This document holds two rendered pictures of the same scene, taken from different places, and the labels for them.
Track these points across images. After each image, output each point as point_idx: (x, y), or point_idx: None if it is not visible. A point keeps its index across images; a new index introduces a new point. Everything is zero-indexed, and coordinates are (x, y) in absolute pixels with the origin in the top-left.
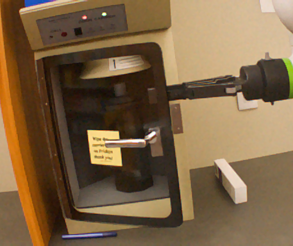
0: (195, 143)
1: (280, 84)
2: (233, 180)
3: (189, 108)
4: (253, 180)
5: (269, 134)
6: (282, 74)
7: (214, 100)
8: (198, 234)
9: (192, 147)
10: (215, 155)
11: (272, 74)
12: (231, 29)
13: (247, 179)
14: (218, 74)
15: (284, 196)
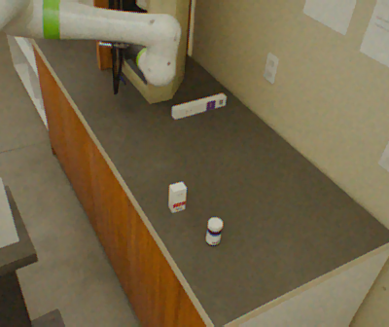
0: (240, 78)
1: (133, 58)
2: (185, 104)
3: (243, 54)
4: (211, 119)
5: (274, 109)
6: (135, 54)
7: (255, 59)
8: (130, 108)
9: (238, 80)
10: (246, 94)
11: (132, 51)
12: (279, 15)
13: (213, 116)
14: (262, 44)
15: (182, 134)
